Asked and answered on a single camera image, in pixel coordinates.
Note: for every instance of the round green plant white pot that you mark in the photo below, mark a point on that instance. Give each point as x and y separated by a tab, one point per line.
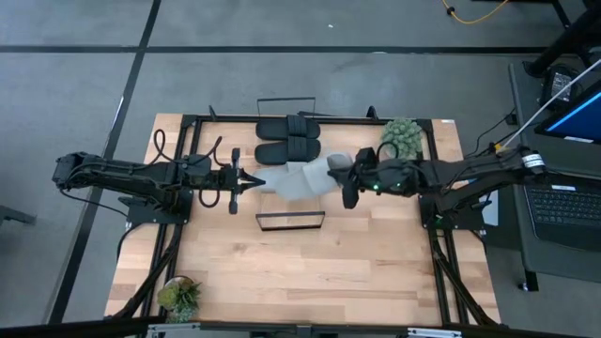
406	133

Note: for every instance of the black slide sandal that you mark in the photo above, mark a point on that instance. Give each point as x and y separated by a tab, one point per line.
272	154
272	130

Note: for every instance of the black power adapter with label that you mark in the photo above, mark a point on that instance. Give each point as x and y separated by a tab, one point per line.
559	84

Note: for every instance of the grey chair base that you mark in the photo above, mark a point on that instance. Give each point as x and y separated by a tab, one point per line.
14	215

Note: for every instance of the wooden shelf with black frames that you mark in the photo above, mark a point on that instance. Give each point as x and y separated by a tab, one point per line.
288	209

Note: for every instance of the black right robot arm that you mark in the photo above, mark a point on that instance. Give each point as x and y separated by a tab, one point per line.
469	169

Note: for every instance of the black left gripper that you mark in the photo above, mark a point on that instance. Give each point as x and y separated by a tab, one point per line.
223	179

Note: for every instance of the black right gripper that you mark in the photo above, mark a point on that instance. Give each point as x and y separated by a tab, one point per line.
389	176

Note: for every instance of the thin white rod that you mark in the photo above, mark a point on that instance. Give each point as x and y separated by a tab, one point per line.
554	101

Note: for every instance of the black aluminium table frame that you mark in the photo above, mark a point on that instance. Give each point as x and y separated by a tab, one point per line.
235	118

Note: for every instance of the spiky succulent plant in pot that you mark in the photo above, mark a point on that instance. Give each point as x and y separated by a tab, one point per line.
180	298

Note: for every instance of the monitor with blue screen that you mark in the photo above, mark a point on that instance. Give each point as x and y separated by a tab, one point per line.
580	119

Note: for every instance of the grey side desk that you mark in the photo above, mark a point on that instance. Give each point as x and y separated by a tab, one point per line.
521	94

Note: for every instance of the black laptop keyboard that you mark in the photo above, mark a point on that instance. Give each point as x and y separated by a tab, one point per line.
565	211

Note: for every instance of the black rail with silver brackets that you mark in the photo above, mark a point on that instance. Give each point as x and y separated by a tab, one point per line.
94	328

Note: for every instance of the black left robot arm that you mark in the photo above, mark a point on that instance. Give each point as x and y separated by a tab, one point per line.
117	171

